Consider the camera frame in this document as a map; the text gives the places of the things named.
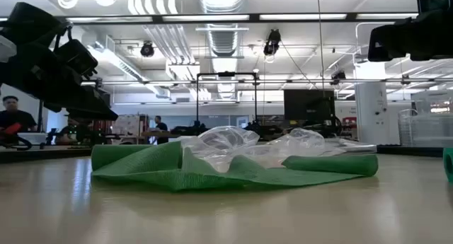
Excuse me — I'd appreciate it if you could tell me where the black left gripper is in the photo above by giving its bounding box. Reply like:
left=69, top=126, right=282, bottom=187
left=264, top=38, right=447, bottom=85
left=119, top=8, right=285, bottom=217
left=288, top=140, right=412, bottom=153
left=0, top=48, right=120, bottom=122

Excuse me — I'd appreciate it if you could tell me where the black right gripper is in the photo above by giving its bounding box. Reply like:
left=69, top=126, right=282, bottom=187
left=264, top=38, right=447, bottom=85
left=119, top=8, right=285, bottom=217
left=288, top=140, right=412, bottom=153
left=367, top=8, right=453, bottom=63

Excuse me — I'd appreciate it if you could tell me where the green elastic bandage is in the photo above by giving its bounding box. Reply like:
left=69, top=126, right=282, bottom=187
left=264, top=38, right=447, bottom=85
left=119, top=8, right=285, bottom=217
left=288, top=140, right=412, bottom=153
left=91, top=140, right=379, bottom=193
left=442, top=146, right=453, bottom=183

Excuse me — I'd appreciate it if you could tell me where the black ceiling spotlight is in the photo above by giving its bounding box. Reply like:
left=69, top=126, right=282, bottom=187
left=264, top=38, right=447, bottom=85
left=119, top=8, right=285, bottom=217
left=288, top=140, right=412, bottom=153
left=330, top=69, right=348, bottom=86
left=263, top=28, right=282, bottom=57
left=139, top=40, right=156, bottom=59

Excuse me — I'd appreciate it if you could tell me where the wooden workbench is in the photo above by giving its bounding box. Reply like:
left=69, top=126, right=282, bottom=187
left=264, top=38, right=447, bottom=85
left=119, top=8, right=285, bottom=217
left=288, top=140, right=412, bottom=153
left=140, top=129, right=182, bottom=146

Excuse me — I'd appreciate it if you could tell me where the white column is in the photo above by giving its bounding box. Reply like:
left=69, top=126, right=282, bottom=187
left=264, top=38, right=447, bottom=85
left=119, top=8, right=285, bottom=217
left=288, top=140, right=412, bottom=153
left=354, top=59, right=388, bottom=146

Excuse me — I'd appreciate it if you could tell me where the person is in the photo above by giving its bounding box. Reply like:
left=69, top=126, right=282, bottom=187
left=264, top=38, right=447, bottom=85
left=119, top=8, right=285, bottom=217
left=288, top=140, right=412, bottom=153
left=153, top=115, right=170, bottom=145
left=0, top=94, right=38, bottom=134

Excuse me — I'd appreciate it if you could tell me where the red handheld tool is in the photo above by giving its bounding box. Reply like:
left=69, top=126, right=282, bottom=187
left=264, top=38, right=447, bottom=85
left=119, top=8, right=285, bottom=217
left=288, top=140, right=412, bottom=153
left=0, top=122, right=24, bottom=137

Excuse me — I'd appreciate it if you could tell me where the stack of clear bins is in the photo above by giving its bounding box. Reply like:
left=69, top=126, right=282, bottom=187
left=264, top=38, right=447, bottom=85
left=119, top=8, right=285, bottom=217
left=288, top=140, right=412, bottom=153
left=397, top=89, right=453, bottom=148

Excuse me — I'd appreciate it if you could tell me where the black monitor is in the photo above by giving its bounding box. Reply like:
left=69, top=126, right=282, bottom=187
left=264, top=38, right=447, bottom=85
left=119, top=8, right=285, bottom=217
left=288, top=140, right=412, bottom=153
left=282, top=88, right=336, bottom=124

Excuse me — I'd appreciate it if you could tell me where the clear plastic bag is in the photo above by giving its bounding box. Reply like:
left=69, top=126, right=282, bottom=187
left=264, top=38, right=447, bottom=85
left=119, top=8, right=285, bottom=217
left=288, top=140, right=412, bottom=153
left=176, top=125, right=350, bottom=173

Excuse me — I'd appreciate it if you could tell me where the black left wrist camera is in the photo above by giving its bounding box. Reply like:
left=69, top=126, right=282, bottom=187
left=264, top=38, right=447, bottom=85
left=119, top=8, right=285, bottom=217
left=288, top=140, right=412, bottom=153
left=52, top=26, right=100, bottom=79

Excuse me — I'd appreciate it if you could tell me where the thin hanging cable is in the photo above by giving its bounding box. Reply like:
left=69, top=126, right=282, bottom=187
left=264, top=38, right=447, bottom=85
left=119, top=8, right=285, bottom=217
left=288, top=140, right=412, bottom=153
left=316, top=0, right=325, bottom=96

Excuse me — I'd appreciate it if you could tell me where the black background station frame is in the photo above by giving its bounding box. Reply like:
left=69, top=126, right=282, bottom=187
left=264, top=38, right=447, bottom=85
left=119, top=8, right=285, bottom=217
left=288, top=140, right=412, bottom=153
left=195, top=71, right=259, bottom=134

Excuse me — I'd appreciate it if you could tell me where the silver ventilation duct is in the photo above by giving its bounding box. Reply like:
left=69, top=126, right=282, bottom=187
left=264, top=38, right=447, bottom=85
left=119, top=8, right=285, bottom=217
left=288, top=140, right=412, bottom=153
left=196, top=0, right=251, bottom=58

